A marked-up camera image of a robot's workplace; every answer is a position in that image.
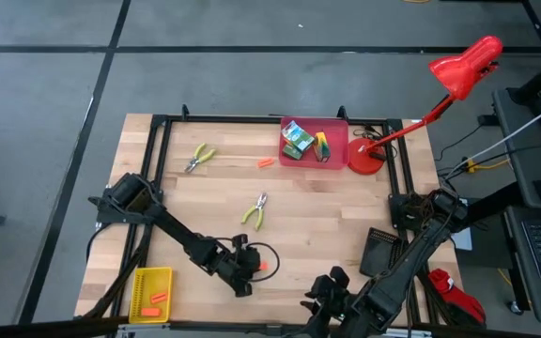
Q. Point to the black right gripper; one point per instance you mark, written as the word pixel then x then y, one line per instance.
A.
pixel 336 300

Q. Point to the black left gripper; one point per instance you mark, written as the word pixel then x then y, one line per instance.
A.
pixel 240 265

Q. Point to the black plastic basket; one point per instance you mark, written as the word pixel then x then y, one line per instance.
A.
pixel 376 249

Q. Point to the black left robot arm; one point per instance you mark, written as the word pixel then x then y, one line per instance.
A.
pixel 176 230

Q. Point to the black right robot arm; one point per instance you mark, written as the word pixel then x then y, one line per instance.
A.
pixel 402 267

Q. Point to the yellow plastic basket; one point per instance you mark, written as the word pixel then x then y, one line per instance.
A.
pixel 139 281

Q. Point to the red glove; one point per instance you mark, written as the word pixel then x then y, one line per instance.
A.
pixel 458 298

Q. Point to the pink translucent plastic bin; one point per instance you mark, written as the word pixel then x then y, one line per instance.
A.
pixel 336 157

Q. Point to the white paper sheet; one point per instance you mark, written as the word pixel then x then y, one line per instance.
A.
pixel 463 241

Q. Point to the black metal beam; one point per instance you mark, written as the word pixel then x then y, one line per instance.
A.
pixel 491 206

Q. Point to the caster wheel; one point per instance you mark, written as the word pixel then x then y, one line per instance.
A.
pixel 516 307

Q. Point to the dark grey side desk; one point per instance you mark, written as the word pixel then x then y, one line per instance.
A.
pixel 519 281
pixel 514 155

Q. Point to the red desk lamp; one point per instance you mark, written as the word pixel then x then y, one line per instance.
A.
pixel 463 70

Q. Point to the silver aluminium bracket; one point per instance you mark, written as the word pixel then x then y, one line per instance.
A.
pixel 404 333

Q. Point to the black metal table frame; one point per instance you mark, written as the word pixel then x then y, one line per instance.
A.
pixel 223 120

